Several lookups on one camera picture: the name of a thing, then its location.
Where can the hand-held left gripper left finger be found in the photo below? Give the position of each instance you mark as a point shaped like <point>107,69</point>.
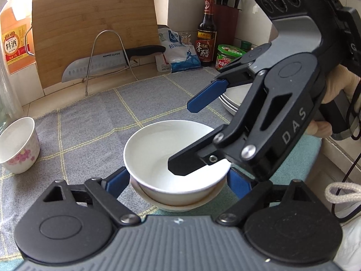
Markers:
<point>118,181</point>

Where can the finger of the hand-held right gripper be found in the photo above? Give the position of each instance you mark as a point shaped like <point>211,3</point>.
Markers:
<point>206,96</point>
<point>191,161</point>

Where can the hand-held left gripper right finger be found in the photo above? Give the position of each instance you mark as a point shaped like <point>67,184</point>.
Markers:
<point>238,182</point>

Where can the pink flower print bowl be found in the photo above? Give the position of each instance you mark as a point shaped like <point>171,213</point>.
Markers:
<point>17,146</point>

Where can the person's right hand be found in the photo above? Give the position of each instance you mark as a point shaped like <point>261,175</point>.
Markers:
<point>338,82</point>

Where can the blue white salt bag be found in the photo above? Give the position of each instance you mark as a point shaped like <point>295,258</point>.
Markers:
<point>180,53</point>

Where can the green lid sauce jar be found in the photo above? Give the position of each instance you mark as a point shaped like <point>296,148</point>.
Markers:
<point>228,51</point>

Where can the small green jar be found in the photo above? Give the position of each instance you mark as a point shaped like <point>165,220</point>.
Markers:
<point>246,45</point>

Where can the dark vinegar bottle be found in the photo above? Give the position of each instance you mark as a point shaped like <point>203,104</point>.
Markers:
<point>206,34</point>

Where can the grey teal checked cloth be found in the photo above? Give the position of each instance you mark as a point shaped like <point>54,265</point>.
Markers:
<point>84,124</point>

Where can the dark red knife block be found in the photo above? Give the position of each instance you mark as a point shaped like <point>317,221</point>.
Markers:
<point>225,25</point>

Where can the person's white jacket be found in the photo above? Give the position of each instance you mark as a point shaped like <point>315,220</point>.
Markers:
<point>349,245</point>

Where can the bamboo cutting board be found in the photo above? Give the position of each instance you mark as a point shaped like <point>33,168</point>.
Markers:
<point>84,11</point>

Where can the orange cooking wine bottle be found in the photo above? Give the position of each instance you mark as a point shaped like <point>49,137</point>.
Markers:
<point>17,28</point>

